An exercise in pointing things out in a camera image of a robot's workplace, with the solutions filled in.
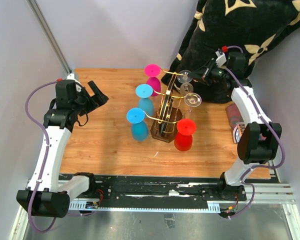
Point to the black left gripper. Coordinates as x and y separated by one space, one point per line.
98 99

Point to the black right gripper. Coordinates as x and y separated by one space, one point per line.
201 77

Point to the clear wine glass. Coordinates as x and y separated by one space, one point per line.
186 86
192 100

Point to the maroon t-shirt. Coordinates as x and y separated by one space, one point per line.
236 122

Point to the magenta plastic wine glass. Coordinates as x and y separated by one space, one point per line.
153 71

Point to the gold wire wine glass rack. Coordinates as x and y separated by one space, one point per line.
164 126

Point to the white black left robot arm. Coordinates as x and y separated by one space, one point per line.
43 196

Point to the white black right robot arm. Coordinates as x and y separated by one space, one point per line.
261 138

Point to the clear wine glass front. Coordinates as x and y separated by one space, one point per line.
192 100

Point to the blue wine glass rear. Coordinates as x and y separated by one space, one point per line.
144 92

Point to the blue wine glass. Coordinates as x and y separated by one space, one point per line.
144 92
139 129

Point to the blue wine glass front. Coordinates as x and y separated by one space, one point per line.
139 129

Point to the red plastic wine glass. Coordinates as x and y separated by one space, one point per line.
184 138

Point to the black floral blanket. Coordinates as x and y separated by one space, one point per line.
253 26

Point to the aluminium corner profile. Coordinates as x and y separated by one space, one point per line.
33 4

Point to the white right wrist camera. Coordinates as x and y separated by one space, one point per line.
221 56

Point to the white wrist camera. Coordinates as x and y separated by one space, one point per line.
221 56
74 76

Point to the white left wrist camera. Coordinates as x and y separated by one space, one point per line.
74 76

